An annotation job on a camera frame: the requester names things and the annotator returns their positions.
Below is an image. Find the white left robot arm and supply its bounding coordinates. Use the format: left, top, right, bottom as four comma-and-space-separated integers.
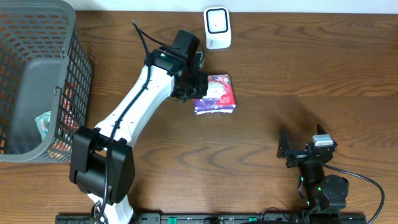
70, 30, 208, 223

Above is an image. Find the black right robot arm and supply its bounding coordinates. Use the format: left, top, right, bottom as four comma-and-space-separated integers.
277, 125, 349, 211

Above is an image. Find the red purple snack bag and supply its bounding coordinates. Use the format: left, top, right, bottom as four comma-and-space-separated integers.
193, 74, 236, 115

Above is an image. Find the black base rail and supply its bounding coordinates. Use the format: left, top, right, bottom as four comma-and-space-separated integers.
55, 212, 368, 224

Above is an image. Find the white barcode scanner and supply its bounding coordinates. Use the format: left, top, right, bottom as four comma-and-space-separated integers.
203, 6, 232, 50

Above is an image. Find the grey plastic mesh basket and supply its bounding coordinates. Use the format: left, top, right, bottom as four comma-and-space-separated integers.
1, 1, 93, 163

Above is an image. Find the teal wrapped snack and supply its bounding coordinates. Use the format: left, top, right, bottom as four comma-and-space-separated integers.
35, 111, 51, 140

